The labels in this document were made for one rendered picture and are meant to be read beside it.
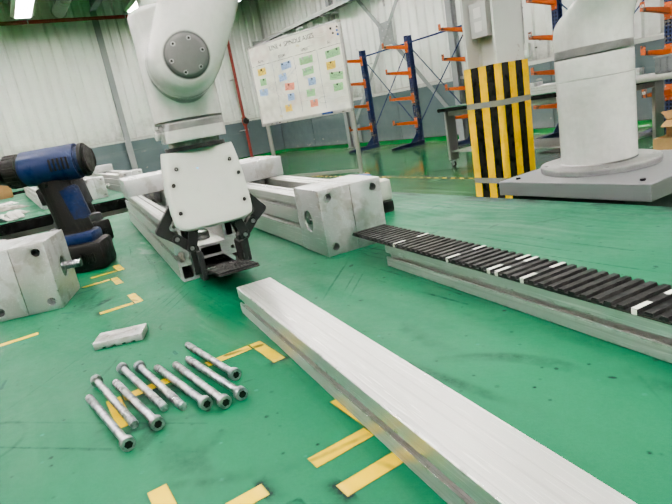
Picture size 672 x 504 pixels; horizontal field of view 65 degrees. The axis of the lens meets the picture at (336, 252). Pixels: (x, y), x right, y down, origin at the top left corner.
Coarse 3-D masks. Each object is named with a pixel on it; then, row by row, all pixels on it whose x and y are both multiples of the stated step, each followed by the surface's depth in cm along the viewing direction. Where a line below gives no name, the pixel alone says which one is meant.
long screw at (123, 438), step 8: (88, 400) 42; (96, 400) 42; (96, 408) 41; (104, 416) 39; (112, 424) 38; (112, 432) 37; (120, 432) 36; (120, 440) 35; (128, 440) 35; (128, 448) 35
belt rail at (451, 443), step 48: (240, 288) 56; (288, 336) 44; (336, 336) 40; (336, 384) 37; (384, 384) 32; (432, 384) 31; (384, 432) 31; (432, 432) 27; (480, 432) 26; (432, 480) 27; (480, 480) 23; (528, 480) 22; (576, 480) 22
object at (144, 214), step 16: (160, 192) 128; (128, 208) 139; (144, 208) 98; (160, 208) 92; (144, 224) 107; (224, 224) 80; (160, 240) 87; (208, 240) 77; (224, 240) 76; (176, 256) 78; (208, 256) 75; (224, 256) 82; (176, 272) 78; (192, 272) 76
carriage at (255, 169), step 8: (240, 160) 119; (248, 160) 114; (256, 160) 109; (264, 160) 110; (272, 160) 110; (280, 160) 111; (248, 168) 109; (256, 168) 109; (264, 168) 110; (272, 168) 111; (280, 168) 112; (248, 176) 109; (256, 176) 110; (264, 176) 110; (272, 176) 111; (264, 184) 112
